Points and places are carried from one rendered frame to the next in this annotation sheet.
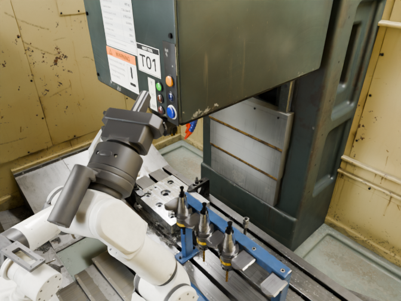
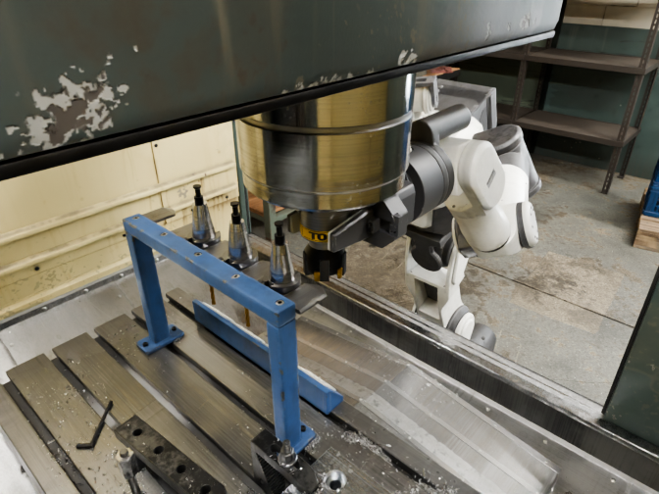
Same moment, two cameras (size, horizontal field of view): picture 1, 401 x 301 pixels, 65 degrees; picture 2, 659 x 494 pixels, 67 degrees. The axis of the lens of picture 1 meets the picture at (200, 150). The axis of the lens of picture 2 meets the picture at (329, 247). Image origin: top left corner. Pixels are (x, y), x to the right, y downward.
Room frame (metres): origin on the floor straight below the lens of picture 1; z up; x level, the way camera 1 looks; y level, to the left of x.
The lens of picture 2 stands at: (1.52, 0.07, 1.69)
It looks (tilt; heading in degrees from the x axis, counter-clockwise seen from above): 30 degrees down; 174
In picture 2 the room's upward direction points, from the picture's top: straight up
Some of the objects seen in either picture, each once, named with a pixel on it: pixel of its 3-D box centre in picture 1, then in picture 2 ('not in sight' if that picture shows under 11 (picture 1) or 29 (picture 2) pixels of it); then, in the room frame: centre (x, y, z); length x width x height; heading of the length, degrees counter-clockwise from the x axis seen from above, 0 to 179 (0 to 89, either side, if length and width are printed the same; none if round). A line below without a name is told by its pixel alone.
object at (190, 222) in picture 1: (193, 221); (261, 271); (0.78, 0.03, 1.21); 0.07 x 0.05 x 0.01; 132
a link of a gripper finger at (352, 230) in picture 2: not in sight; (354, 232); (1.09, 0.14, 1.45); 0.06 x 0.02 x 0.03; 132
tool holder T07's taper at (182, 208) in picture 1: (182, 202); (280, 260); (0.82, 0.06, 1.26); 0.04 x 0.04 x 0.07
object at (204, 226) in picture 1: (204, 220); (238, 237); (0.74, -0.01, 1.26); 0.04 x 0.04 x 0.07
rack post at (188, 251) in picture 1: (186, 229); (285, 387); (0.90, 0.06, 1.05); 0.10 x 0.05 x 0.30; 132
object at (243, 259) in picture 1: (241, 260); (188, 231); (0.62, -0.12, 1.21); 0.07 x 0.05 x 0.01; 132
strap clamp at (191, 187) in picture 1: (197, 188); not in sight; (1.25, 0.01, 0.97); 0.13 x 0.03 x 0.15; 132
